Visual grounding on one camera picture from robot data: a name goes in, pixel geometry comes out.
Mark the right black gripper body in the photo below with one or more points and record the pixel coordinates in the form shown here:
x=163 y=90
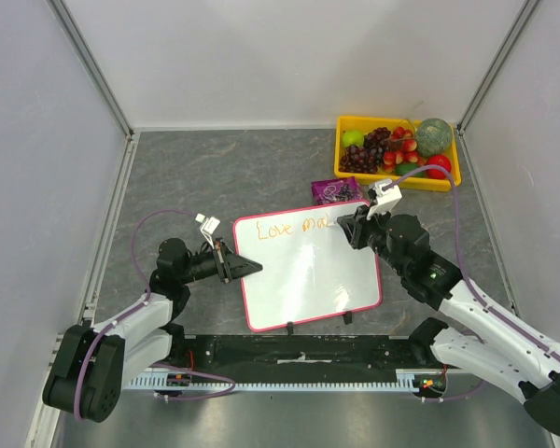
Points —
x=361 y=229

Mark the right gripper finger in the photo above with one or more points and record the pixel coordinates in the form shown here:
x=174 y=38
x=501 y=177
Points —
x=351 y=231
x=358 y=215

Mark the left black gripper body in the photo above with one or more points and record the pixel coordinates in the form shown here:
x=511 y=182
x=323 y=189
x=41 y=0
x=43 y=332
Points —
x=220 y=255

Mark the pink framed whiteboard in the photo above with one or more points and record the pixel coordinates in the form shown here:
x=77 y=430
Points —
x=309 y=271

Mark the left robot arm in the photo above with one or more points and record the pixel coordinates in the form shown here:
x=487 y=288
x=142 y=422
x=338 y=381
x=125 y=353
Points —
x=94 y=363

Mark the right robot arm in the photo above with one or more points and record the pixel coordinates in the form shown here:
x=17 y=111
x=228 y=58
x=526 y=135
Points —
x=507 y=353

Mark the purple snack bag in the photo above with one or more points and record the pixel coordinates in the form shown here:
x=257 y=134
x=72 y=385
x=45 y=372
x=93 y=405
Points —
x=339 y=190

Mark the dark purple grape bunch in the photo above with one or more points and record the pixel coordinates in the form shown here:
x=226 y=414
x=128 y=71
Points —
x=368 y=158

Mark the green mango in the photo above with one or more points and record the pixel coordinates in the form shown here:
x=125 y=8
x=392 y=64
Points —
x=407 y=167

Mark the red peach cluster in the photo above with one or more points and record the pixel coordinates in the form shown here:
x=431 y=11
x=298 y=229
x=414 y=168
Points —
x=399 y=147

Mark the green apple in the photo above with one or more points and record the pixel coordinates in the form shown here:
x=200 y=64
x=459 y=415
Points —
x=353 y=138

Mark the red apple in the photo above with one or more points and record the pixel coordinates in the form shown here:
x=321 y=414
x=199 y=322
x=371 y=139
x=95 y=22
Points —
x=442 y=166

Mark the green netted melon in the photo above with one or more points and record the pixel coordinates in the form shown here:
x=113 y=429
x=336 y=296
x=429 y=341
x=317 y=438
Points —
x=433 y=137

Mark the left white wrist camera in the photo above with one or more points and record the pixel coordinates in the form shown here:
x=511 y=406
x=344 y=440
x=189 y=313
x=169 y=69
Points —
x=207 y=227

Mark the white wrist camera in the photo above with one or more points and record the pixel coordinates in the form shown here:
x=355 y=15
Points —
x=384 y=196
x=207 y=227

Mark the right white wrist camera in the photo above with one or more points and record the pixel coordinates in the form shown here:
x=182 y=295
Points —
x=384 y=196

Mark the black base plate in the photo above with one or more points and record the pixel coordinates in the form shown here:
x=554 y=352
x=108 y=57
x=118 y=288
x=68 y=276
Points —
x=300 y=359

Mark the light blue cable duct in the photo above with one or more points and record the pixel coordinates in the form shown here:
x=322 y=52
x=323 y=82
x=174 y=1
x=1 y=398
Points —
x=162 y=380

